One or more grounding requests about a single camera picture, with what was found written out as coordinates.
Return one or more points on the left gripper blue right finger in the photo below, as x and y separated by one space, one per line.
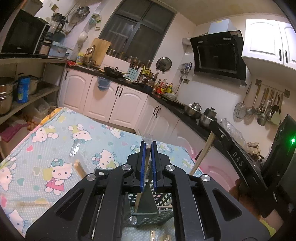
203 210

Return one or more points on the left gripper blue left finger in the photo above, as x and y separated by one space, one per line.
92 209

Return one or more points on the wooden chopstick pair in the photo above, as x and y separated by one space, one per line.
147 138
204 152
79 169

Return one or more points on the dark kitchen window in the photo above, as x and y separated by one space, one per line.
137 28

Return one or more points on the person right hand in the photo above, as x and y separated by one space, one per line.
249 204

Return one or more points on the green plastic utensil basket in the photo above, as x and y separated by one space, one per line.
154 208

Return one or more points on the clear plastic bag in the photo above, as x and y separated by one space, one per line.
233 132

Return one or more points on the green hanging spatula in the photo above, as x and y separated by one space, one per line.
276 116

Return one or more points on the hello kitty table cloth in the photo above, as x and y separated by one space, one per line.
40 169

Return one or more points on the hanging strainer ladle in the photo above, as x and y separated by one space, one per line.
240 108

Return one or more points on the steel pot on counter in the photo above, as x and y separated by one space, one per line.
193 110

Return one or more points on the black wok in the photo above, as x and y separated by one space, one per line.
113 72

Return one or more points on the black range hood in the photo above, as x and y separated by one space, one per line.
219 55

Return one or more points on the blue knife block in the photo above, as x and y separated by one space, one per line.
133 74

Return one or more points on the white upper cabinet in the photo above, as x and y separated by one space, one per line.
270 40

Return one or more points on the blue canister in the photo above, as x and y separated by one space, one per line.
23 89

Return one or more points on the hanging pot lid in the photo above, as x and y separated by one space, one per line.
164 64

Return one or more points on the stacked steel pots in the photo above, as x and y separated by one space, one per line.
7 87

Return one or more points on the wooden cutting board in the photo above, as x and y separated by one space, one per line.
101 47

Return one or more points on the black microwave oven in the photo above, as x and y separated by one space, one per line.
24 35

